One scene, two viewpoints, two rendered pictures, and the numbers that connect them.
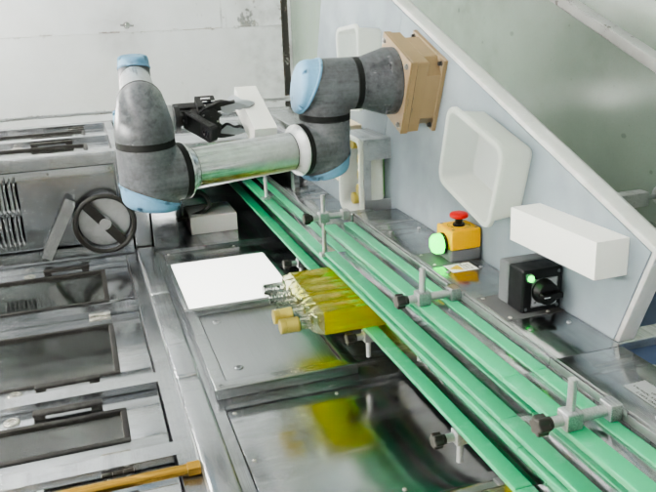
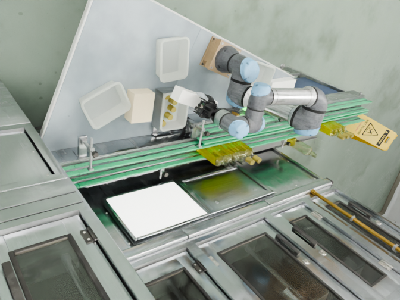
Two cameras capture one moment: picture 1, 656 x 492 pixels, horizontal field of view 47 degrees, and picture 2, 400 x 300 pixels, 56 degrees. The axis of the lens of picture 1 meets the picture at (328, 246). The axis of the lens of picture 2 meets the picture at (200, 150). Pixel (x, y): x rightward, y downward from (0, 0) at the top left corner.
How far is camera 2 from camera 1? 3.19 m
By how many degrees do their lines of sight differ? 101
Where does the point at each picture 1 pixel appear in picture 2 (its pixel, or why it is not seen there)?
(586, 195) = (280, 72)
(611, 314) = not seen: hidden behind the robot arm
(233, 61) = not seen: outside the picture
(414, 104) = not seen: hidden behind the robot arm
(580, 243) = (291, 81)
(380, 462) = (279, 164)
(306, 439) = (278, 177)
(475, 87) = (245, 53)
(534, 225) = (279, 84)
